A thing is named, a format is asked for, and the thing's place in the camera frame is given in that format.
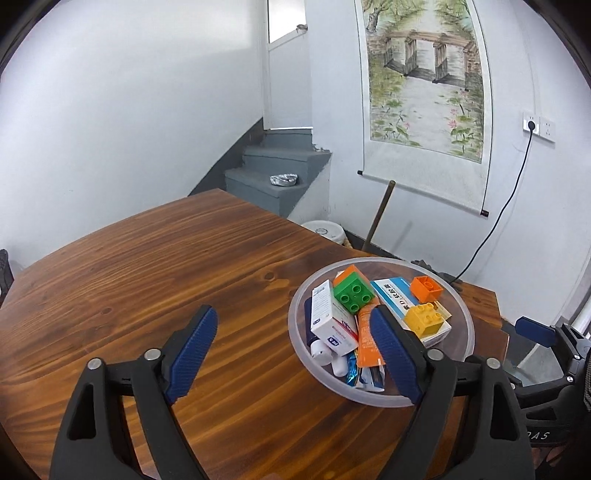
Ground dark blue KOSE bottle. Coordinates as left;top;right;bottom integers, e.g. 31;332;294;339
304;297;334;367

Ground clear plastic bowl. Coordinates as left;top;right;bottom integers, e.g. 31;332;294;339
287;257;475;408

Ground yellow toy block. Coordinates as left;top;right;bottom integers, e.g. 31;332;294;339
404;303;445;339

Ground blue foil sachet pack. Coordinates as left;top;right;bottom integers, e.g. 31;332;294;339
345;352;386;393

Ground orange carrot toy tube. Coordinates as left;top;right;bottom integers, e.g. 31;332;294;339
356;300;385;368

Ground blue white medicine box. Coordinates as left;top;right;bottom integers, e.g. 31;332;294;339
370;277;452;347

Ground white cream tube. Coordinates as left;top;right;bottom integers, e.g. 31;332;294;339
331;356;349;378

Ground white red medicine box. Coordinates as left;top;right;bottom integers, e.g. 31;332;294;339
311;280;359;356

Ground green orange toy block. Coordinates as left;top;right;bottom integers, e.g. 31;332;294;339
332;264;376;314

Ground black metal chair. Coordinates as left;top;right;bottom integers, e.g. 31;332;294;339
0;249;14;305

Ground white bucket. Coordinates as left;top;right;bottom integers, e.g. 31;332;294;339
301;220;346;245

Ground wooden stick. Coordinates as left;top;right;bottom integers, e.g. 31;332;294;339
362;180;397;252

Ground foil tray on stairs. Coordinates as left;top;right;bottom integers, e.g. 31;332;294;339
270;173;298;188

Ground grey staircase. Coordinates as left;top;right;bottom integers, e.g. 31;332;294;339
190;119;332;218

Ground hanging scroll painting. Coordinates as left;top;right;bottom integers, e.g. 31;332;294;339
356;1;492;213

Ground white door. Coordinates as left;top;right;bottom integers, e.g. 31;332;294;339
264;1;312;130

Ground white wall socket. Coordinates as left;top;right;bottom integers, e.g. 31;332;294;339
522;112;556;143

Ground black power cable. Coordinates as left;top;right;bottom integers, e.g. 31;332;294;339
450;121;537;283

